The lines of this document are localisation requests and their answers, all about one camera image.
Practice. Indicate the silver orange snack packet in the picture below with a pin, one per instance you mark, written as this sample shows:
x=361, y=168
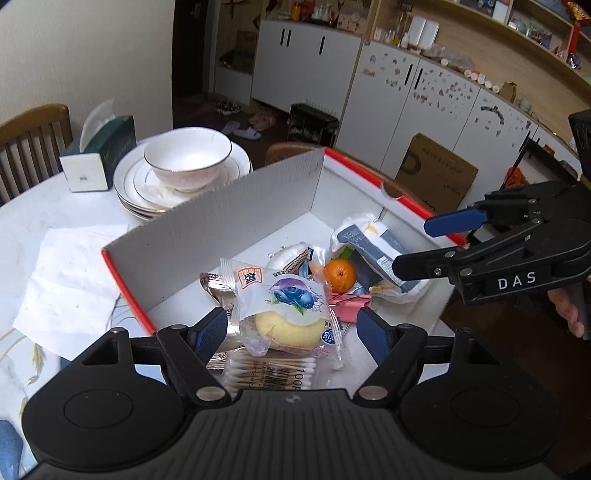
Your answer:
x=302, y=264

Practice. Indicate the purple slippers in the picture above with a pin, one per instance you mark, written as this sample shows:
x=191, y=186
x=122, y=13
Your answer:
x=242, y=130

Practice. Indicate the blueberry bread packet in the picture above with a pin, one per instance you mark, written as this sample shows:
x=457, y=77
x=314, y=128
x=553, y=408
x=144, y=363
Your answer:
x=281, y=309

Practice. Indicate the red cardboard box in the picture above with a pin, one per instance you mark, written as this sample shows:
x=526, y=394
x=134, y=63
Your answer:
x=231, y=217

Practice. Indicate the blue white orange snack pack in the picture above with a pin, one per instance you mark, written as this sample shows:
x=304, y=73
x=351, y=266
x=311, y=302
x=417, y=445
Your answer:
x=383, y=249

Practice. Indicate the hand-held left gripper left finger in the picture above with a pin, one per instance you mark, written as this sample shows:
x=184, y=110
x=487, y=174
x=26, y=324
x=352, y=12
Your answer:
x=210, y=334

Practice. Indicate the orange mandarin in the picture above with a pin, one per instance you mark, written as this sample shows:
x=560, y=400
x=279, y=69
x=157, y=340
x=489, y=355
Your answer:
x=340, y=275

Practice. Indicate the black metal rack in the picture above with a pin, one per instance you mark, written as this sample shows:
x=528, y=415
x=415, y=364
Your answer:
x=311, y=122

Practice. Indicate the white lower cabinet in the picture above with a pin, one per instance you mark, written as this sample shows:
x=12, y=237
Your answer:
x=304, y=64

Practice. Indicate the marble patterned desktop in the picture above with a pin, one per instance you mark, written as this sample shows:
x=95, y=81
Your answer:
x=27, y=217

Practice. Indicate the person's right hand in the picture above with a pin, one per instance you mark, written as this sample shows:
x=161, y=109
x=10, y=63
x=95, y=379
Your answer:
x=570, y=314

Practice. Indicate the dark entrance door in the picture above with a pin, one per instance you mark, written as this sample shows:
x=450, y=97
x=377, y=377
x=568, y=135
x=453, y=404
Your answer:
x=189, y=46

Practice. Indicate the brown cardboard box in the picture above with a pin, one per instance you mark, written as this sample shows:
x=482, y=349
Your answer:
x=436, y=175

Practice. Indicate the white paper sheet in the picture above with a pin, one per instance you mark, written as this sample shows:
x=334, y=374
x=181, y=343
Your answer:
x=74, y=277

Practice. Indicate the white bowl on plate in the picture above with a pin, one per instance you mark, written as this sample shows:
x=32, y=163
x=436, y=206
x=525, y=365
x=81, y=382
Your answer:
x=134, y=189

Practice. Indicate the white stickered cabinet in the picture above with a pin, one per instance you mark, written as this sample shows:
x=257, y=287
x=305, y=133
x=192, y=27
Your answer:
x=429, y=101

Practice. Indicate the cotton swab pack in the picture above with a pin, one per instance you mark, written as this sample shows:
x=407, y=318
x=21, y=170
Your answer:
x=272, y=371

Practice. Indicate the small red packet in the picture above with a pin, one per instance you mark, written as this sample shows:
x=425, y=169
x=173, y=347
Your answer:
x=353, y=311

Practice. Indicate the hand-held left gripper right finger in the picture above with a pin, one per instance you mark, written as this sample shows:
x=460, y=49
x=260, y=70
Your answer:
x=374, y=337

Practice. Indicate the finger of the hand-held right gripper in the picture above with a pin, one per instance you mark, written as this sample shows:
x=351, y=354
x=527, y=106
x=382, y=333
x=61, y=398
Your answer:
x=425, y=265
x=452, y=222

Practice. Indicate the black white sneakers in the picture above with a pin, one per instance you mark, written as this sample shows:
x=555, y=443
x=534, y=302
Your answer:
x=228, y=107

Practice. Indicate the pink slippers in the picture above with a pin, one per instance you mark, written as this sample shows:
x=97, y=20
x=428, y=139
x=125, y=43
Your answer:
x=264, y=120

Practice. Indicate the green white tissue box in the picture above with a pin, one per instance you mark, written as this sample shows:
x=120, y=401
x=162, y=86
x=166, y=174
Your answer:
x=101, y=157

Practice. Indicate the white gold-rimmed bowl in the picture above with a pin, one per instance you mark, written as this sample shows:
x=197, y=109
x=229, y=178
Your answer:
x=187, y=161

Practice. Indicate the wooden slatted chair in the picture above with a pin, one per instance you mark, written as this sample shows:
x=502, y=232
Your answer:
x=32, y=143

